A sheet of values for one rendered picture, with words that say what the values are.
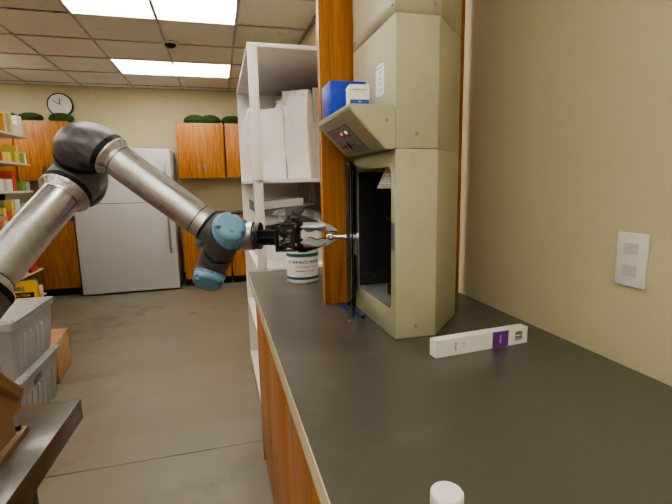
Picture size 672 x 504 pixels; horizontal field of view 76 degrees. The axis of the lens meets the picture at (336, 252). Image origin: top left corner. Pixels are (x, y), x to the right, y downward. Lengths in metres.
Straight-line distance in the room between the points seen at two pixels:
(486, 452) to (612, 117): 0.77
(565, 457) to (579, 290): 0.55
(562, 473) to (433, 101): 0.79
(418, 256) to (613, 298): 0.44
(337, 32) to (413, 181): 0.59
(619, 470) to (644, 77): 0.74
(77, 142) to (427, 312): 0.90
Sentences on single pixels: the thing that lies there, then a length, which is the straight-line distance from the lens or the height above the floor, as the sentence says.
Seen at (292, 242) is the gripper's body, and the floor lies 1.19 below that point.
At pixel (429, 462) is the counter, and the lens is 0.69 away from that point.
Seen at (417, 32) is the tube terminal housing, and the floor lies 1.67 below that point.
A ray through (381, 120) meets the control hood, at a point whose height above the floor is 1.47.
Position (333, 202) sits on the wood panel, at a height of 1.27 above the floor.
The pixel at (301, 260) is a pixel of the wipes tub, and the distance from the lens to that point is 1.71.
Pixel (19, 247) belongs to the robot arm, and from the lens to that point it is 1.08.
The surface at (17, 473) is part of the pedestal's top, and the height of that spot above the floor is 0.94.
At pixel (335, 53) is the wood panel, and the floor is 1.72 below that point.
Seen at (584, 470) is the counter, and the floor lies 0.94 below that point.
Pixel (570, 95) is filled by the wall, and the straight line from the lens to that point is 1.25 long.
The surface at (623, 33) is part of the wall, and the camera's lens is 1.18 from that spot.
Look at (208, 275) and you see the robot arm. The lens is 1.07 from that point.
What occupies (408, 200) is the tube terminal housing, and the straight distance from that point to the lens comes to 1.06.
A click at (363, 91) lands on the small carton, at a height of 1.55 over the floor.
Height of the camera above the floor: 1.33
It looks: 9 degrees down
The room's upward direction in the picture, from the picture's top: 1 degrees counter-clockwise
